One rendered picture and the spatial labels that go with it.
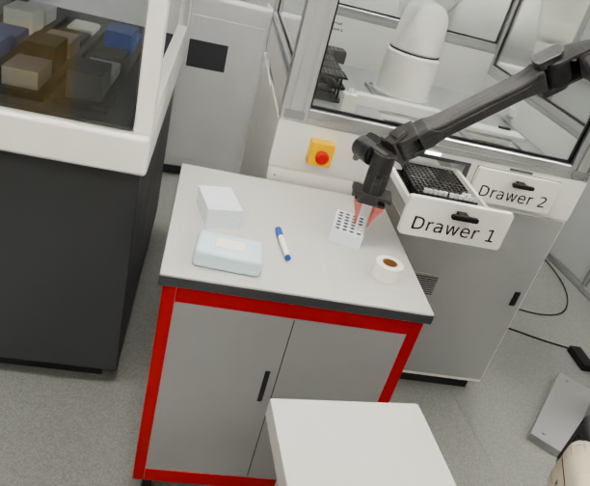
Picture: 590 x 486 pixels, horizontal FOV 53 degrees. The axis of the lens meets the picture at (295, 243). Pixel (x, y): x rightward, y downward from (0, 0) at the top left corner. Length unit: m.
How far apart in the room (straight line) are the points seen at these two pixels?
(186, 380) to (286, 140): 0.75
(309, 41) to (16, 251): 1.00
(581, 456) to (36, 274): 1.43
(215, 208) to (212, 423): 0.54
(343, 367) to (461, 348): 0.95
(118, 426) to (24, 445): 0.26
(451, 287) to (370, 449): 1.21
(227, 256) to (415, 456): 0.56
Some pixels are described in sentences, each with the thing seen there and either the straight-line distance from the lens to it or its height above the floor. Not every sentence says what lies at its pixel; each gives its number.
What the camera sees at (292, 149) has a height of 0.86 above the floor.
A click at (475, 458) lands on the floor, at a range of 2.26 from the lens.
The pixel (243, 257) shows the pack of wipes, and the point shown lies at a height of 0.80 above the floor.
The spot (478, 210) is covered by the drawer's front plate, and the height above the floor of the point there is 0.92.
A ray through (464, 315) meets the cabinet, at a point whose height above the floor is 0.36.
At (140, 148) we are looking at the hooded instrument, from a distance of 1.51.
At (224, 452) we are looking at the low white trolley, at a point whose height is 0.22.
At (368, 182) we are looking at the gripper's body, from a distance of 1.47.
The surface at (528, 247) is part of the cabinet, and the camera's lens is 2.15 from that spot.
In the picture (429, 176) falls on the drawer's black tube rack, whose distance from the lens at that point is 1.76.
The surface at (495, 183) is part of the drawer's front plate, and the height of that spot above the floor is 0.89.
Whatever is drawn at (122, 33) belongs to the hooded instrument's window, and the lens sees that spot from 1.45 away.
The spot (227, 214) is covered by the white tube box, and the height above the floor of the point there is 0.80.
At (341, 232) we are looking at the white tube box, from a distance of 1.51.
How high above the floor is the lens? 1.47
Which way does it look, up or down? 29 degrees down
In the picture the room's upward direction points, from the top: 16 degrees clockwise
